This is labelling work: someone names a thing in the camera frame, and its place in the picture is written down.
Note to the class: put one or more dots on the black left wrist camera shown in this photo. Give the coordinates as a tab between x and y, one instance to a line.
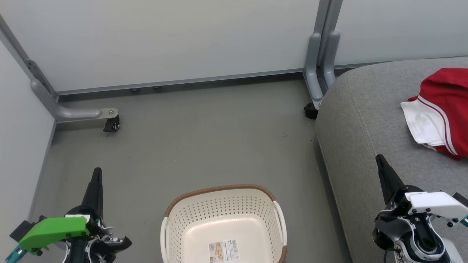
25	228

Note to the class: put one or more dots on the cream perforated laundry basket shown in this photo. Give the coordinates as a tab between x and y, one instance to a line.
223	215

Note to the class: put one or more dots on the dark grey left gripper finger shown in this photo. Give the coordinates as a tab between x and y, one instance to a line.
94	193

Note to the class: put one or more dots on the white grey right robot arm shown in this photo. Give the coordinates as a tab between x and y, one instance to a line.
416	237

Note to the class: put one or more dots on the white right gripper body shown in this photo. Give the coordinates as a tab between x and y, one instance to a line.
435	202

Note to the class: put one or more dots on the red white sports jersey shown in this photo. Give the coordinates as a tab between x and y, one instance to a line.
444	109

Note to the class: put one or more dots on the black caster wheel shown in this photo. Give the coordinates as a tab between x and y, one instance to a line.
112	125
310	111

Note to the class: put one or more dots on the long grey partition foot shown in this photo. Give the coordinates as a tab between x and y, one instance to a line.
69	113

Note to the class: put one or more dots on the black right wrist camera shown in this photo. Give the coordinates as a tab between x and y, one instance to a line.
461	199

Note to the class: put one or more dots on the grey fabric sofa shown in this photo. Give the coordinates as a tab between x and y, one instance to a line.
365	146

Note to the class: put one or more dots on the grey upright partition foot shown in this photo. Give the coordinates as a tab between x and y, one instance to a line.
313	69
331	58

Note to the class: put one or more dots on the paper basket label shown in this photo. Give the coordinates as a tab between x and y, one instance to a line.
223	251

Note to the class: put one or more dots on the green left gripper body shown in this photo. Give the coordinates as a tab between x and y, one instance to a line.
51	230

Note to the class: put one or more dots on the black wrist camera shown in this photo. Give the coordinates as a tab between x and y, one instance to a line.
461	199
25	228

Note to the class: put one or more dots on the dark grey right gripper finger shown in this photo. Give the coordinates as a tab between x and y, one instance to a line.
389	180

